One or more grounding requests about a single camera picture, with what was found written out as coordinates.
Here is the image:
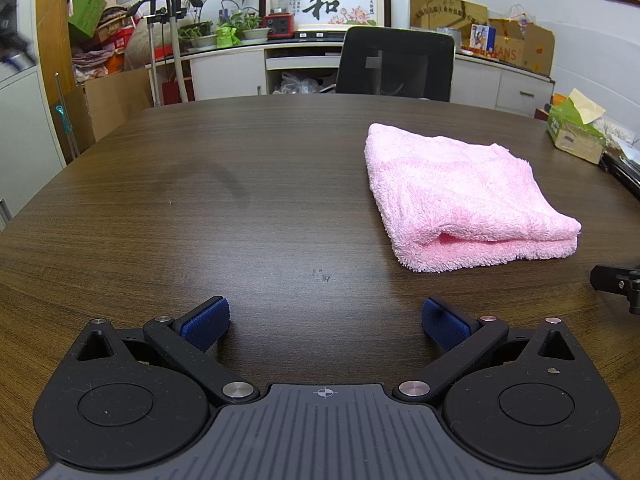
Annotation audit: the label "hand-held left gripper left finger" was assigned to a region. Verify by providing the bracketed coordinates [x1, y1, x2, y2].
[75, 296, 258, 406]

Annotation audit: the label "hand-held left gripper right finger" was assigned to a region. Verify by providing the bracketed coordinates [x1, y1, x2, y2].
[391, 297, 594, 406]

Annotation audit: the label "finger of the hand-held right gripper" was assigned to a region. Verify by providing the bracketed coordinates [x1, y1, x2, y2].
[590, 262, 640, 316]

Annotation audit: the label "pink towel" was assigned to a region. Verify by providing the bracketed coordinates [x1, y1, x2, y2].
[364, 122, 582, 273]

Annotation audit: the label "green tissue box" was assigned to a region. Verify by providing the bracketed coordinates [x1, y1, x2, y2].
[546, 88, 608, 165]

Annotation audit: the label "large brown cardboard box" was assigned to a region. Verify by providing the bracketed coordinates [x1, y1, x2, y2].
[62, 67, 155, 150]

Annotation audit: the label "mop stick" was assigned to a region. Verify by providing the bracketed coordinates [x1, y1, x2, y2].
[53, 72, 82, 159]

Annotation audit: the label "open brown cardboard box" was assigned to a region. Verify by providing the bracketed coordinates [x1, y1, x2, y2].
[487, 17, 556, 74]

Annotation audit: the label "white low cabinet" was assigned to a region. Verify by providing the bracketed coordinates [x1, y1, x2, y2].
[189, 40, 556, 122]

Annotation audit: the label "clear plastic bags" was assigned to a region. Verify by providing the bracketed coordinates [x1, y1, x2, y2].
[272, 71, 337, 95]

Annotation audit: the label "white glass door cabinet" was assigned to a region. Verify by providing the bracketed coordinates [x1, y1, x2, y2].
[0, 0, 68, 221]

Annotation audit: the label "colourful printed box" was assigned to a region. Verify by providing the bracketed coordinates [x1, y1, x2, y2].
[469, 24, 496, 54]

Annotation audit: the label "black office chair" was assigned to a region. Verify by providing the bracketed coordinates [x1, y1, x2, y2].
[335, 26, 456, 103]

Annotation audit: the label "white plastic bag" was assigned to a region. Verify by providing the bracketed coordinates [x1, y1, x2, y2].
[507, 4, 536, 27]

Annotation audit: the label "green plastic bag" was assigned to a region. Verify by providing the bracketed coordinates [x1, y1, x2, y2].
[215, 27, 242, 50]

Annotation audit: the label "tall potted palm plant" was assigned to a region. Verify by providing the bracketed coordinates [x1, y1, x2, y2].
[177, 0, 270, 52]

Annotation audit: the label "pile of boxes and clutter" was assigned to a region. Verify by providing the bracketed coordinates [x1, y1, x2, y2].
[70, 5, 151, 83]

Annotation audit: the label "small potted green plant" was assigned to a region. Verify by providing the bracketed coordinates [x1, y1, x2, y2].
[218, 0, 272, 44]

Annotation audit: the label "blender with red base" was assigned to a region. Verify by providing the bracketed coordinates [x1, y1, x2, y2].
[262, 0, 296, 40]

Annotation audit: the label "gold plaque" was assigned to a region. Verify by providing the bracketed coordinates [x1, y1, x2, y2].
[409, 0, 489, 37]

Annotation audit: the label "green cardboard box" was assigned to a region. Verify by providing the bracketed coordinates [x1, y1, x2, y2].
[67, 0, 107, 39]

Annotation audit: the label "framed calligraphy picture with flowers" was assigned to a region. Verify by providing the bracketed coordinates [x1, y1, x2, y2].
[258, 0, 392, 32]

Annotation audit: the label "wooden shelf unit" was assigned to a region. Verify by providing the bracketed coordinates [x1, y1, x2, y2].
[34, 0, 136, 126]

